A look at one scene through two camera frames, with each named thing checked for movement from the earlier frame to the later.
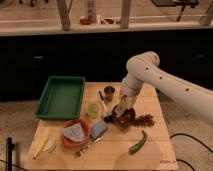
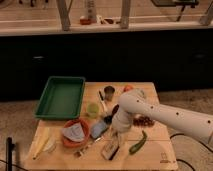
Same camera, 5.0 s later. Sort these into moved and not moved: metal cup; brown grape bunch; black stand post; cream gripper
Moved: cream gripper
Not moved: black stand post; metal cup; brown grape bunch
